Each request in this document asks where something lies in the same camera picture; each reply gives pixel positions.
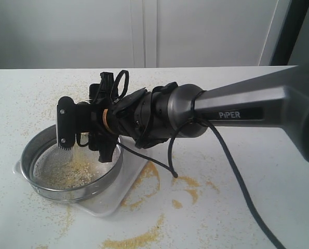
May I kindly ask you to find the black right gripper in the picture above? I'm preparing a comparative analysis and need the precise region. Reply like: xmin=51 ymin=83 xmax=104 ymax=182
xmin=76 ymin=72 xmax=118 ymax=163

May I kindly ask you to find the yellow grain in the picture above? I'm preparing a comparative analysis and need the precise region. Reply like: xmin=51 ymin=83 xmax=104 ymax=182
xmin=33 ymin=150 xmax=115 ymax=190

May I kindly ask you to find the round stainless steel sieve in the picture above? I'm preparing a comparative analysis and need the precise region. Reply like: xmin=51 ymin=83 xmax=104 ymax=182
xmin=19 ymin=126 xmax=123 ymax=203

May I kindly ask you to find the stainless steel cup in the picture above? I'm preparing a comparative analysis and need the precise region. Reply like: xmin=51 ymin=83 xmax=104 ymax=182
xmin=77 ymin=100 xmax=90 ymax=105

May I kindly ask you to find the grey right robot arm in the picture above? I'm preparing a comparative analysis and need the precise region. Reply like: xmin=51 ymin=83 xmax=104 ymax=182
xmin=73 ymin=64 xmax=309 ymax=162

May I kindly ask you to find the white plastic tray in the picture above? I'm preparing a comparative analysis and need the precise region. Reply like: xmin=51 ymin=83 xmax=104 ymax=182
xmin=13 ymin=148 xmax=148 ymax=217

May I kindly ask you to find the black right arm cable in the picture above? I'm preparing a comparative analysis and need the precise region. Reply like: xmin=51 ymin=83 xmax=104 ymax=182
xmin=110 ymin=69 xmax=287 ymax=249

